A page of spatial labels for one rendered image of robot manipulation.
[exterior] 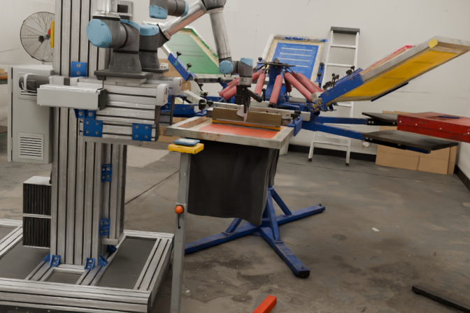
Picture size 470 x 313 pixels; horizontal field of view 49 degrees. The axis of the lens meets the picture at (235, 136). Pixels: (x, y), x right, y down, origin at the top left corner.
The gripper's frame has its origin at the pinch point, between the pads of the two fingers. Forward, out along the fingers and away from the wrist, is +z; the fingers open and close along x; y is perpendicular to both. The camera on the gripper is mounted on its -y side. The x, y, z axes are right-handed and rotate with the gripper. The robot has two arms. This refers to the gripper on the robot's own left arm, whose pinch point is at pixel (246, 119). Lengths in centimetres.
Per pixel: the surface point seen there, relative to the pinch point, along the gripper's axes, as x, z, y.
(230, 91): -69, -9, 28
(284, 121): -5.9, 0.3, -21.3
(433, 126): -7, -4, -103
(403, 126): -16, -2, -88
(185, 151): 75, 6, 11
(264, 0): -422, -105, 74
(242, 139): 51, 2, -9
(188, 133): 51, 2, 18
